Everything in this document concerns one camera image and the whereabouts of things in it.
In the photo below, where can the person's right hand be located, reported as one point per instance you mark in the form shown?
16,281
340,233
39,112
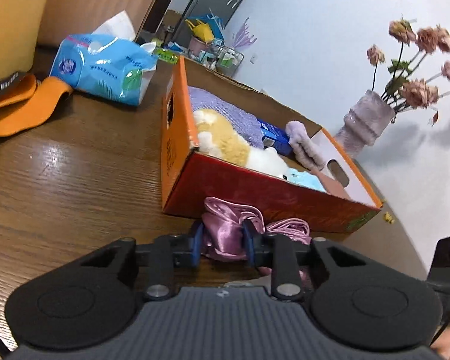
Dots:
441,345

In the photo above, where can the blue plush toy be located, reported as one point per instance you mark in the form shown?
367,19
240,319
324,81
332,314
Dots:
304,179

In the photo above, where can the lilac fluffy headband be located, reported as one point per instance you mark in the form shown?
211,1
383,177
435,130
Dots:
306,152

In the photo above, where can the wire storage rack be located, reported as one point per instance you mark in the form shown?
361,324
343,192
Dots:
227,61

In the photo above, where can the blue tissue pack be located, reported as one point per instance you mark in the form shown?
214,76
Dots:
107,62

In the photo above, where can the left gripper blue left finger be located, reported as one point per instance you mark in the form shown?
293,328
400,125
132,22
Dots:
196,233

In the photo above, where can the pink layered sponge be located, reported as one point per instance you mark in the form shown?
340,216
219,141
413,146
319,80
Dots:
332,186

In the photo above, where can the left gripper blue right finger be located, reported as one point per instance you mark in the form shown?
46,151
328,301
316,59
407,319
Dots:
252,243

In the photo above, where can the white yellow plush alpaca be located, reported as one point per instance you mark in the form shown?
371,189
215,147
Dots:
217,138

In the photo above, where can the lilac knit pouch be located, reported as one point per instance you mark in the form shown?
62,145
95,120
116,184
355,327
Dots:
244,123

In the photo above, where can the blue small tissue packet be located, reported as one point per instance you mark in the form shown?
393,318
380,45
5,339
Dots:
275,137

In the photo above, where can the purple satin scrunchie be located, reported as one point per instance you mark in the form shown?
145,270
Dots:
223,234

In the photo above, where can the dried pink roses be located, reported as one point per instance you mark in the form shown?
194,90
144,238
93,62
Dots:
404,91

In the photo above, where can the red orange cardboard box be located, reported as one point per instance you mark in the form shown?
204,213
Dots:
188,176

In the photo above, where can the purple textured vase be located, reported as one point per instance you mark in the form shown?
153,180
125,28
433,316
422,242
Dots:
364,123

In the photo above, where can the yellow petal crumbs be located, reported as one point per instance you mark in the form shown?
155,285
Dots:
388,218

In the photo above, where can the orange strap band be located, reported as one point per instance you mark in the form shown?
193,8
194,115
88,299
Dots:
28,102

